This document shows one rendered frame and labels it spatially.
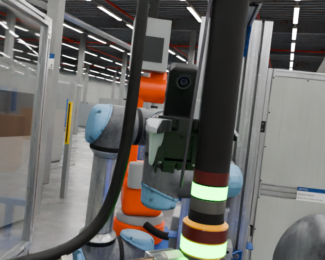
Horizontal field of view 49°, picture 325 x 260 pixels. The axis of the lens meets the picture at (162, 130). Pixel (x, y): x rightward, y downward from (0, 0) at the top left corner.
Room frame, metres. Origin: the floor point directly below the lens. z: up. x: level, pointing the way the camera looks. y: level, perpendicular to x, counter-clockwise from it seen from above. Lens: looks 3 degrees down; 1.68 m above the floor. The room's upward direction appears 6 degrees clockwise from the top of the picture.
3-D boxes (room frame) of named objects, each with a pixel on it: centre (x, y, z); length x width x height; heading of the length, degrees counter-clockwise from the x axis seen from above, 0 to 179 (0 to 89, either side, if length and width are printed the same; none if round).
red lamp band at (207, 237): (0.33, -0.05, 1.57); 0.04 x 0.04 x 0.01
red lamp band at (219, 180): (0.33, -0.05, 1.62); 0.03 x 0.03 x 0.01
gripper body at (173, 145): (0.55, -0.02, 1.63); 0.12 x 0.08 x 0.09; 6
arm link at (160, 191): (0.71, -0.02, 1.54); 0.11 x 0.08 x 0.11; 114
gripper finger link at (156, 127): (0.44, 0.01, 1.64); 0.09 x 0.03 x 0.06; 165
